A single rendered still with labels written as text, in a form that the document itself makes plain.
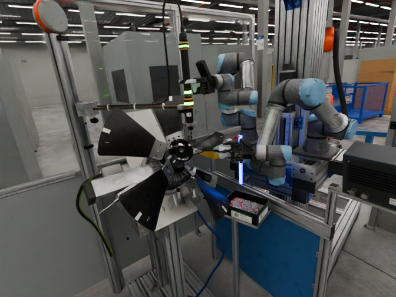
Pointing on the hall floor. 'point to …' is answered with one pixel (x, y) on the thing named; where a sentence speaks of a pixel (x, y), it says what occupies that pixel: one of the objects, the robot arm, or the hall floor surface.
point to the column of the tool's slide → (85, 157)
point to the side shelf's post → (150, 251)
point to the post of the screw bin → (236, 257)
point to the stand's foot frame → (135, 287)
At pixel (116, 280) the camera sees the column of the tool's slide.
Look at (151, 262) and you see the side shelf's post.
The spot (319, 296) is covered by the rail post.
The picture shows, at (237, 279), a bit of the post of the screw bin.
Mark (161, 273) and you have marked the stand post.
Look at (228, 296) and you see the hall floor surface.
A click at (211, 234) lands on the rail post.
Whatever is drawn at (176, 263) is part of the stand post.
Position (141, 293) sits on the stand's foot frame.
